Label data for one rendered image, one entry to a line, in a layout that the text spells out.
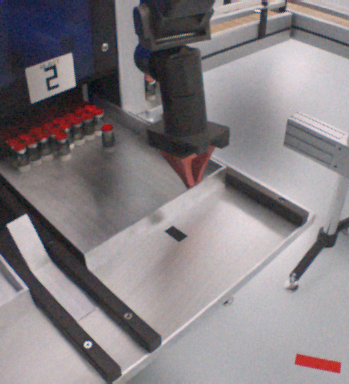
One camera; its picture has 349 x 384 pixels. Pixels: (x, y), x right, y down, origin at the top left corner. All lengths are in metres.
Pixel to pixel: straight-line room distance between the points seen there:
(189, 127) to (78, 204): 0.21
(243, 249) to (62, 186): 0.30
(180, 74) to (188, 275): 0.25
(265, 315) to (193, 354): 0.30
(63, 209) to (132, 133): 0.23
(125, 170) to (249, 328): 0.99
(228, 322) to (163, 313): 1.08
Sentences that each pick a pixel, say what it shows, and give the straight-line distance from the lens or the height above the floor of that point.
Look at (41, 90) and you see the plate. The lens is 0.73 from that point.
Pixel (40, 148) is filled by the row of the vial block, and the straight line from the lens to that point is 0.76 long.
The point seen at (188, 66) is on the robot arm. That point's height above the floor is 1.09.
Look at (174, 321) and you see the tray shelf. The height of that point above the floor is 0.88.
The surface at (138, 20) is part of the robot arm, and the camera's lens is 0.54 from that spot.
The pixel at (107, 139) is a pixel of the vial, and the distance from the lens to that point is 0.75.
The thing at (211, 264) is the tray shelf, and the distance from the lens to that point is 0.58.
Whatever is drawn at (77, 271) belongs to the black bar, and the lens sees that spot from 0.55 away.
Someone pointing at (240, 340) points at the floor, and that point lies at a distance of 1.56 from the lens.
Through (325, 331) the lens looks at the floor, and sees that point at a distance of 1.64.
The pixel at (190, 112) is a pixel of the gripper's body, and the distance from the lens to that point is 0.56.
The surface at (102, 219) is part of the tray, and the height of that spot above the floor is 0.88.
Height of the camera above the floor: 1.31
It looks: 39 degrees down
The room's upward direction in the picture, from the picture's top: straight up
